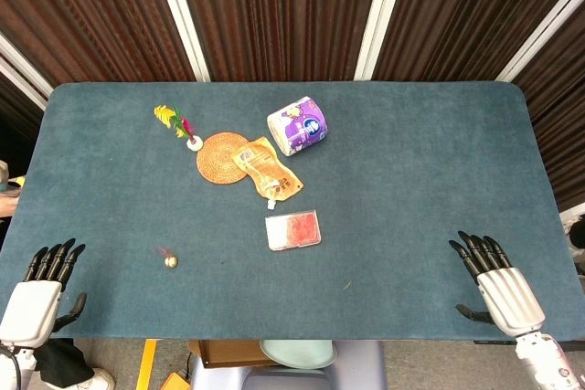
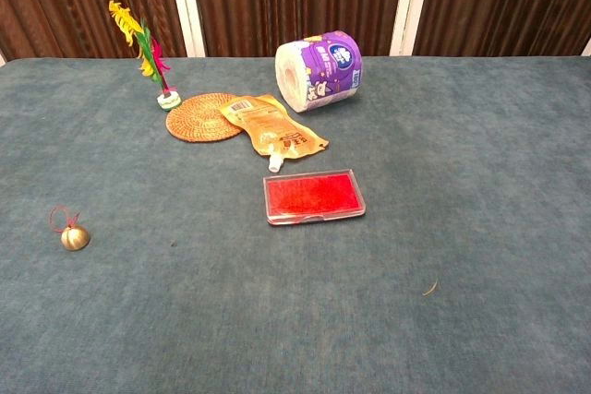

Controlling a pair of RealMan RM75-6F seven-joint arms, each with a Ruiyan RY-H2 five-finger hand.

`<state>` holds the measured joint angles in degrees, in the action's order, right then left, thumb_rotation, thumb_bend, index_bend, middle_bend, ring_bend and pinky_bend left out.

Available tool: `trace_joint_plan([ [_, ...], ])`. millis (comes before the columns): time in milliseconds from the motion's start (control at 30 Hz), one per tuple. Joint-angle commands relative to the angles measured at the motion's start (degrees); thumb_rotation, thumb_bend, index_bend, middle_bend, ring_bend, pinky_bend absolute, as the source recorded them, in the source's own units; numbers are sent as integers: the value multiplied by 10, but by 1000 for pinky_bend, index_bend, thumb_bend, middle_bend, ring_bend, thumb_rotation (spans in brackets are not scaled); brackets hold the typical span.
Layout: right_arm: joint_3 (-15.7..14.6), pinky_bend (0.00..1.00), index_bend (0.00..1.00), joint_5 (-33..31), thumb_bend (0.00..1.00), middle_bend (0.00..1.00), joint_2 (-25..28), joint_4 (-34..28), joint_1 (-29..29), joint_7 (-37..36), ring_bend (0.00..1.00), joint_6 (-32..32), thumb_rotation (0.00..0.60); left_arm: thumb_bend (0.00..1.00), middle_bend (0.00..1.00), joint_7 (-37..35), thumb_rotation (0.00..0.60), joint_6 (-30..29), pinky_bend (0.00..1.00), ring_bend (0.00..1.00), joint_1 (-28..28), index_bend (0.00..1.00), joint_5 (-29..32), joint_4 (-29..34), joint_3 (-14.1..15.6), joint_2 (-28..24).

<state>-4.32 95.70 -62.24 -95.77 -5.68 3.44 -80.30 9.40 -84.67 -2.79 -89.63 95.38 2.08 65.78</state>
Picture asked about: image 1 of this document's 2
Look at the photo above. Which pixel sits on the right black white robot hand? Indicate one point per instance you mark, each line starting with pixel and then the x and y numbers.
pixel 512 298

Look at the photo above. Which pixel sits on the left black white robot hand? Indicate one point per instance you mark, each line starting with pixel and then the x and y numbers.
pixel 32 312

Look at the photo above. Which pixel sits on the small brass bell red tassel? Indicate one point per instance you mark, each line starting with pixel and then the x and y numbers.
pixel 171 262

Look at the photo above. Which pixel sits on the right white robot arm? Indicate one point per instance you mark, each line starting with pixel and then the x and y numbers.
pixel 544 362

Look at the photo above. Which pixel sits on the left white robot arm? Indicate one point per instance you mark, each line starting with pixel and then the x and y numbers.
pixel 25 360

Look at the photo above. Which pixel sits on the black trouser leg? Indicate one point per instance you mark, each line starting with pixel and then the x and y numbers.
pixel 61 358

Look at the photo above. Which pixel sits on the white shoe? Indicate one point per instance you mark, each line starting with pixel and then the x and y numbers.
pixel 91 382

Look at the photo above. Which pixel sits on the blue felt table cloth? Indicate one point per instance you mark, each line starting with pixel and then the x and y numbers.
pixel 411 180

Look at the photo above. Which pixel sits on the orange flat object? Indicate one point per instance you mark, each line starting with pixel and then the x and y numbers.
pixel 174 382

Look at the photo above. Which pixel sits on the brown cardboard box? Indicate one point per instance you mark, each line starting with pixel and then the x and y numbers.
pixel 228 353

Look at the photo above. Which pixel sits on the brown ribbed partition panel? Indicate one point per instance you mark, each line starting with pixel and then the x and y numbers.
pixel 562 102
pixel 279 11
pixel 471 11
pixel 91 11

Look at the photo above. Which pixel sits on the pale green plate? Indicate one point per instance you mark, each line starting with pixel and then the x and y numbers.
pixel 297 353

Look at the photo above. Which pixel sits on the red ink pad clear case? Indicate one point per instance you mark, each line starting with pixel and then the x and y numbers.
pixel 294 230

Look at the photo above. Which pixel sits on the colourful feather shuttlecock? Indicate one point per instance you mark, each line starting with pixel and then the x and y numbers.
pixel 195 143

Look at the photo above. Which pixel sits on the round woven rattan coaster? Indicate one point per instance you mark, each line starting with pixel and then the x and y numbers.
pixel 217 159

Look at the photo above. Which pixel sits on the purple wrapped toilet paper roll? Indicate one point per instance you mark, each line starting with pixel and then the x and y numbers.
pixel 301 127

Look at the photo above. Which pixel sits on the orange spout pouch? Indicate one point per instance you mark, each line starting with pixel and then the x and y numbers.
pixel 265 171

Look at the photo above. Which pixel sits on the white partition post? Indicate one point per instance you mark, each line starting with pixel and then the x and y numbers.
pixel 23 70
pixel 180 15
pixel 377 15
pixel 544 34

